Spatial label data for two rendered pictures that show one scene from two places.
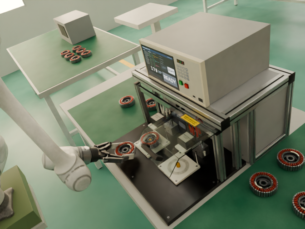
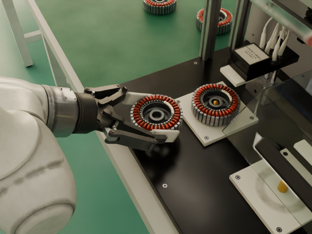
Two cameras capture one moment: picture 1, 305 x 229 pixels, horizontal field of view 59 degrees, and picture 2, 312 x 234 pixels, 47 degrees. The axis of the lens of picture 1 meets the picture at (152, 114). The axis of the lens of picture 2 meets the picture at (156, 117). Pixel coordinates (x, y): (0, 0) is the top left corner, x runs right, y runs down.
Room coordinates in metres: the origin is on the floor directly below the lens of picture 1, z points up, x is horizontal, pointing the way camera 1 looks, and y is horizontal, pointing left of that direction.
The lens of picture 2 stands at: (0.55, 0.22, 1.41)
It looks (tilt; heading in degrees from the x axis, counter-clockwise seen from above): 48 degrees down; 357
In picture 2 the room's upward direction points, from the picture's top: straight up
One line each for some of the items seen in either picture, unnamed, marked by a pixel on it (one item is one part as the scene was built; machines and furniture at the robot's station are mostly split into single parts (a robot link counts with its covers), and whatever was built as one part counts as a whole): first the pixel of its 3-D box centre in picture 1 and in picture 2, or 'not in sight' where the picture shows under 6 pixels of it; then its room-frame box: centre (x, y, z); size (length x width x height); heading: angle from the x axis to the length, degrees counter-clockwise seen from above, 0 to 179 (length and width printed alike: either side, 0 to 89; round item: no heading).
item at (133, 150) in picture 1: (125, 150); (156, 117); (1.07, 0.19, 0.83); 0.11 x 0.11 x 0.04
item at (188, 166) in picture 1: (178, 166); (282, 190); (0.91, -0.05, 0.78); 0.15 x 0.15 x 0.01; 25
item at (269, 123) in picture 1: (269, 123); not in sight; (0.90, -0.50, 0.91); 0.28 x 0.03 x 0.32; 115
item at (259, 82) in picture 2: not in sight; (263, 85); (1.19, -0.08, 0.80); 0.07 x 0.05 x 0.06; 25
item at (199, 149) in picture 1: (199, 148); not in sight; (0.97, -0.19, 0.80); 0.07 x 0.05 x 0.06; 25
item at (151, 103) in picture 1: (151, 104); (214, 20); (1.53, -0.02, 0.77); 0.11 x 0.11 x 0.04
